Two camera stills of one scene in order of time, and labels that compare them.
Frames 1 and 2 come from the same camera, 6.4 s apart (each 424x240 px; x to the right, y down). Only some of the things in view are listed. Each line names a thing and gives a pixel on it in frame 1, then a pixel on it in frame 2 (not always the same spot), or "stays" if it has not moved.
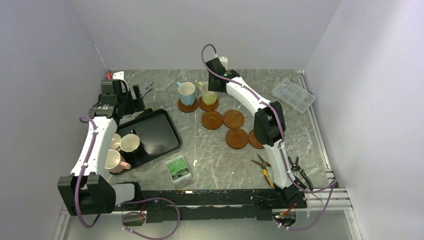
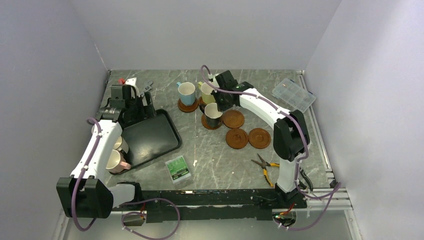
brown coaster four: x=233 y=119 stays
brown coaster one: x=187 y=108 stays
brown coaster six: x=237 y=138 stays
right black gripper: x=211 y=87 -> x=221 y=107
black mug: x=131 y=147 -> x=213 y=115
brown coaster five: x=254 y=141 stays
